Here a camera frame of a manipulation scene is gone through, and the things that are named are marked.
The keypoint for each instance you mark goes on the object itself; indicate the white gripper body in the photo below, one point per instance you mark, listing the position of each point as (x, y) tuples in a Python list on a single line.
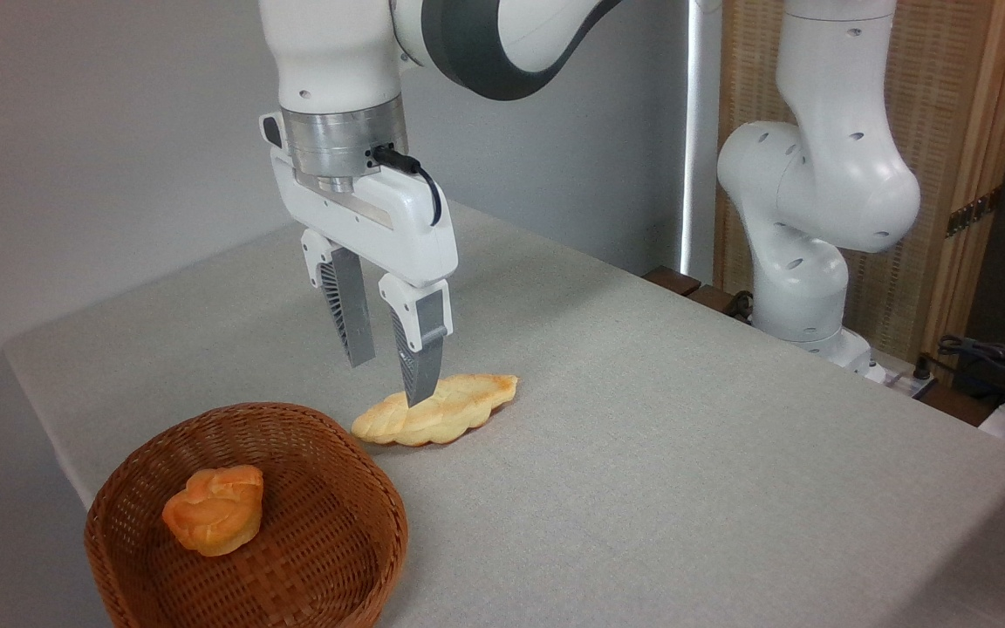
[(398, 227)]

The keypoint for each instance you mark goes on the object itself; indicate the brown wicker basket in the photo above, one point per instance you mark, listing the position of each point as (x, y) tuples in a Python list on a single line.
[(328, 541)]

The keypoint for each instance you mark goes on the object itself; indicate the white power strip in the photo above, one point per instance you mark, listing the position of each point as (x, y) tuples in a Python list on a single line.
[(899, 377)]

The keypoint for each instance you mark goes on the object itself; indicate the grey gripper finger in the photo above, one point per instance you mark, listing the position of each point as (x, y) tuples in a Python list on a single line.
[(420, 349), (347, 305)]

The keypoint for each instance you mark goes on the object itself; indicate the dark metal screen hinge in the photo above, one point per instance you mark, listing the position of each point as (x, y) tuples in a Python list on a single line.
[(974, 212)]

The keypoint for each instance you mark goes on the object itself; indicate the small round orange bread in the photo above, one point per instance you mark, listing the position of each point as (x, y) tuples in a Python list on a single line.
[(215, 515)]

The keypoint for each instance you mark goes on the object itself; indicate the bamboo folding screen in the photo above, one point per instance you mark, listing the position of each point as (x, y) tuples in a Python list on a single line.
[(947, 105)]

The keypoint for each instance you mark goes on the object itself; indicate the long braided bread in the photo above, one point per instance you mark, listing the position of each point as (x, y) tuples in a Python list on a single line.
[(463, 414)]

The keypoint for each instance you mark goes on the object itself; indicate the dark wooden block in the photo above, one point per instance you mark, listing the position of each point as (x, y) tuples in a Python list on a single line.
[(712, 299), (671, 280)]

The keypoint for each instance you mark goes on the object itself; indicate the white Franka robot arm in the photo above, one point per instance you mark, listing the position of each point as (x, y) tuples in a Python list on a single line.
[(816, 192)]

